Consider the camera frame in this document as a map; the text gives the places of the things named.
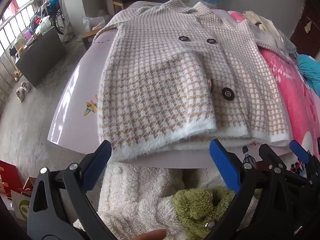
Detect bed with lilac sheet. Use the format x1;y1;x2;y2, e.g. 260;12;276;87
47;0;320;180

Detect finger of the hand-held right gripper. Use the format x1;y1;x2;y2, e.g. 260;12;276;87
289;140;320;180
259;142;287;172

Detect blue bag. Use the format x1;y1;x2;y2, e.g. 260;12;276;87
46;0;59;18

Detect pink floral blanket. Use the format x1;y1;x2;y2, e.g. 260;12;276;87
227;10;320;160

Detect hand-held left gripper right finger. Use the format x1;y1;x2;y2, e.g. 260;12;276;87
205;139;294;240

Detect beige houndstooth knit coat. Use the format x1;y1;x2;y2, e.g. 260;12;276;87
92;0;299;159

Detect wheelchair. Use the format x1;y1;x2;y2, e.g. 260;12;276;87
49;0;67;35

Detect white and green fleece garment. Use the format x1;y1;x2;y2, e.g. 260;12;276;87
97;164;262;240

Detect white and green paper bag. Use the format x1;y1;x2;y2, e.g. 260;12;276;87
10;190;32;222

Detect low wooden stool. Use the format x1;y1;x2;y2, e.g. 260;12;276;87
82;29;100;50

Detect metal window railing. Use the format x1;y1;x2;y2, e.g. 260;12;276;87
0;0;35;100

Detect dark grey cabinet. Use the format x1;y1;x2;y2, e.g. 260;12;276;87
15;26;67;87

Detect red box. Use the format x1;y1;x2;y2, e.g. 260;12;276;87
0;160;24;198

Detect dark brown wardrobe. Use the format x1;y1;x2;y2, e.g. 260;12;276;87
290;0;320;55

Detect person's left hand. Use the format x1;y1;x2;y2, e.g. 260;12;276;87
130;229;167;240

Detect beige crumpled clothes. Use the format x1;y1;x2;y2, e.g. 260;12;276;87
242;10;283;35

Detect open cardboard box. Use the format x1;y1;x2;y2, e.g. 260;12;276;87
21;177;38;193

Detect teal cloth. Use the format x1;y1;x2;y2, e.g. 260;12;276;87
297;54;320;93

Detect pale grey cloth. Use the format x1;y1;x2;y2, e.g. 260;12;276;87
275;27;298;54

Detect clear plastic bag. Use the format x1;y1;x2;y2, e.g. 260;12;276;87
82;15;113;32

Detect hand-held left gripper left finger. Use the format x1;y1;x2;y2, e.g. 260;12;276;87
27;140;118;240

